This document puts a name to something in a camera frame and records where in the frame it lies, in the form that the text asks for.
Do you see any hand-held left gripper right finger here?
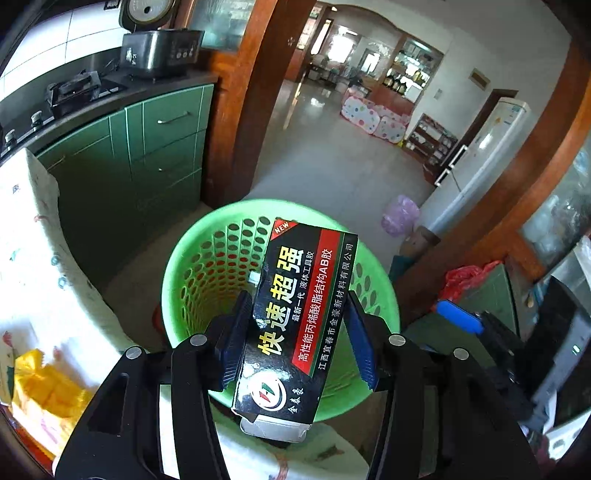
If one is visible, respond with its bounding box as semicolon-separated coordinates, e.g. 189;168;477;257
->
346;290;529;480

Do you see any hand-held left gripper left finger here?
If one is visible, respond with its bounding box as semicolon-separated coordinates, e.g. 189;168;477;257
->
54;290;252;480

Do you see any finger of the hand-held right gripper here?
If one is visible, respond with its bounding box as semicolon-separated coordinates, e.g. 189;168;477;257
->
436;300;485;334

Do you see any black glue box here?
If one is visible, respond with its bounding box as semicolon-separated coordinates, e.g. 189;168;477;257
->
229;218;360;444

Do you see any green plastic basket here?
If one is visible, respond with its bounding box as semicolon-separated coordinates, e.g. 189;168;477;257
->
161;198;400;423

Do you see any yellow plastic wrapper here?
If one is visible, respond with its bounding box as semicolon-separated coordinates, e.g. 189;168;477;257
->
11;348;95;457

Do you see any red plastic bag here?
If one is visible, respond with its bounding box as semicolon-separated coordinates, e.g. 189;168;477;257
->
436;261;502;303

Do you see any pink plastic bag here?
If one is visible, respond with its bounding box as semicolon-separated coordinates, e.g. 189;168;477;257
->
382;195;421;237

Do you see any white refrigerator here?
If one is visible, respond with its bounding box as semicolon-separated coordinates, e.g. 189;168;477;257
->
425;97;532;236

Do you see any wooden shoe shelf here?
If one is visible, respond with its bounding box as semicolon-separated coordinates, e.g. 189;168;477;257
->
406;113;458;168

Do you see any printed cartoon tablecloth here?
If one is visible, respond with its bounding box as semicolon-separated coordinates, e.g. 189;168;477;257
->
0;148;370;480

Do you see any green kitchen cabinet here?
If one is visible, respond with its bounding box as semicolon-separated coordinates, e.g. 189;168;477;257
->
34;83;218;287

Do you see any polka dot play tent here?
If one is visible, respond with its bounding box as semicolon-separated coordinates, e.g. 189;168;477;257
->
341;90;411;145

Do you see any wooden glass door cabinet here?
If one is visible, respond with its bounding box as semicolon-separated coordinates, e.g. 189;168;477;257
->
185;0;296;208

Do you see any wooden display cabinet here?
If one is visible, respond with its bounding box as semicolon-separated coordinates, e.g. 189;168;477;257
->
383;37;444;103

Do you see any black gas stove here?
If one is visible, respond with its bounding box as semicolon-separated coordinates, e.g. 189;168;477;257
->
0;69;130;158

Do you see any silver rice cooker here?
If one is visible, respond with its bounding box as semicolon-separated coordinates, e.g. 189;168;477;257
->
119;0;205;80

